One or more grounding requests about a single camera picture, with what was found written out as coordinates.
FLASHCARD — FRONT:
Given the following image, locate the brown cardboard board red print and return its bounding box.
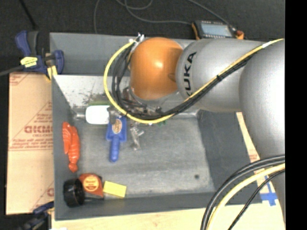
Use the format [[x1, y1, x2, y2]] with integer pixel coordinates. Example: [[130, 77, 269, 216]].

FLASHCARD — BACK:
[[5, 71, 55, 216]]

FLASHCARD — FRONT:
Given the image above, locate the orange tape measure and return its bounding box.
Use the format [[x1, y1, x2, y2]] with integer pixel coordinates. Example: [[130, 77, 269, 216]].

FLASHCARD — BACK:
[[78, 172, 105, 199]]

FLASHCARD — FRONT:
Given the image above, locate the black ribbed round cap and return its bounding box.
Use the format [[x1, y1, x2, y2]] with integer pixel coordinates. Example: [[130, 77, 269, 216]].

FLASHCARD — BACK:
[[62, 178, 85, 208]]

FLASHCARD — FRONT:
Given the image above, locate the grey metal bin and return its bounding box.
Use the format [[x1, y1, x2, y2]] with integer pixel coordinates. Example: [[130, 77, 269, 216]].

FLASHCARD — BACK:
[[49, 32, 262, 220]]

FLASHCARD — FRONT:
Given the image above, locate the yellow flat block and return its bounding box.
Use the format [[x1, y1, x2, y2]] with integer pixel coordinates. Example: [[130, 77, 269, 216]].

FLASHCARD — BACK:
[[102, 181, 127, 198]]

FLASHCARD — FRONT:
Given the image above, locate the orange ribbed toy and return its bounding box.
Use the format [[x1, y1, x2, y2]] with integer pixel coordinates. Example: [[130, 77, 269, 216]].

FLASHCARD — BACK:
[[62, 121, 81, 173]]

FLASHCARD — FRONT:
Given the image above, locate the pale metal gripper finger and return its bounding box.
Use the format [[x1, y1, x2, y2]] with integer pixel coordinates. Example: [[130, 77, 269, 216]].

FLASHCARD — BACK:
[[130, 125, 138, 144], [133, 127, 145, 151]]

